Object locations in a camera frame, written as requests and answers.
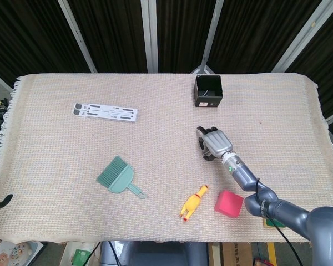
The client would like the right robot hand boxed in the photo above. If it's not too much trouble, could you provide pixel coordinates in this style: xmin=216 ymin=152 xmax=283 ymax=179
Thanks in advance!
xmin=196 ymin=126 xmax=234 ymax=162

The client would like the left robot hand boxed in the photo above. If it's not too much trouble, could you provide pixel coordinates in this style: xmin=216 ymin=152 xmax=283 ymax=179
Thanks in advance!
xmin=0 ymin=193 xmax=14 ymax=214

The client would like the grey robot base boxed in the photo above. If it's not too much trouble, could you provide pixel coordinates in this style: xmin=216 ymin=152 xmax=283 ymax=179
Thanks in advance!
xmin=99 ymin=240 xmax=209 ymax=266

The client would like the green hand brush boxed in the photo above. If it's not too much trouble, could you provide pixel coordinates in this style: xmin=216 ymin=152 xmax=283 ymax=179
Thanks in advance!
xmin=96 ymin=155 xmax=147 ymax=200

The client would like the white folding laptop stand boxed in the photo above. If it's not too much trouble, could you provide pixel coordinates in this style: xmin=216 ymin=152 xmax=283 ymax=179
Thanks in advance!
xmin=72 ymin=102 xmax=139 ymax=124

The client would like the black open cardboard box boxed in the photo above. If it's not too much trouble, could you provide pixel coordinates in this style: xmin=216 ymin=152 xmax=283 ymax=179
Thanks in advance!
xmin=193 ymin=74 xmax=224 ymax=109

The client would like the colourful picture book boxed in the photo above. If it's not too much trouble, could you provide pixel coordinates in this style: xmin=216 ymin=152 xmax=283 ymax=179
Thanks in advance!
xmin=0 ymin=240 xmax=44 ymax=266

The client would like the beige woven tablecloth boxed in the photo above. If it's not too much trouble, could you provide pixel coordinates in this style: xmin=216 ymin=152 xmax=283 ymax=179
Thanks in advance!
xmin=0 ymin=72 xmax=333 ymax=245

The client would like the pink foam cube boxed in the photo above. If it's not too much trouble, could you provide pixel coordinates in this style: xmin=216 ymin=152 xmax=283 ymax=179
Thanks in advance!
xmin=213 ymin=190 xmax=244 ymax=219

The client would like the yellow rubber chicken toy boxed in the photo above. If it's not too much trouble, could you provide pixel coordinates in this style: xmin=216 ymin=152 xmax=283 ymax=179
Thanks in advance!
xmin=179 ymin=185 xmax=209 ymax=222

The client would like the green packet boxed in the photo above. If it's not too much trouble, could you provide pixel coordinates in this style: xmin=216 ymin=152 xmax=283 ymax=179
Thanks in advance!
xmin=72 ymin=248 xmax=94 ymax=266

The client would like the green block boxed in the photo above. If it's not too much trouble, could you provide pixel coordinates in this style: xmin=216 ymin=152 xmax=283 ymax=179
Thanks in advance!
xmin=263 ymin=217 xmax=287 ymax=229

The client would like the brown cardboard box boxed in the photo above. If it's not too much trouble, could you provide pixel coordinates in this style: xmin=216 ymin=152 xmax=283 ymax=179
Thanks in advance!
xmin=208 ymin=242 xmax=253 ymax=266

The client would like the dark curtain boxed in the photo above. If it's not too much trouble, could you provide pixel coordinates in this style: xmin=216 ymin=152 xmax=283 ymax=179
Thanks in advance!
xmin=0 ymin=0 xmax=333 ymax=128

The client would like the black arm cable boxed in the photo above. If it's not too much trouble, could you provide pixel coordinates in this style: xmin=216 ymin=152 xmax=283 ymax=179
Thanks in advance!
xmin=254 ymin=178 xmax=305 ymax=266

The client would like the white frame post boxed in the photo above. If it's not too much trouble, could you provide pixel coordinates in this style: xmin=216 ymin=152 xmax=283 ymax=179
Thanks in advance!
xmin=140 ymin=0 xmax=159 ymax=74
xmin=57 ymin=0 xmax=98 ymax=74
xmin=271 ymin=0 xmax=333 ymax=73
xmin=191 ymin=0 xmax=225 ymax=75

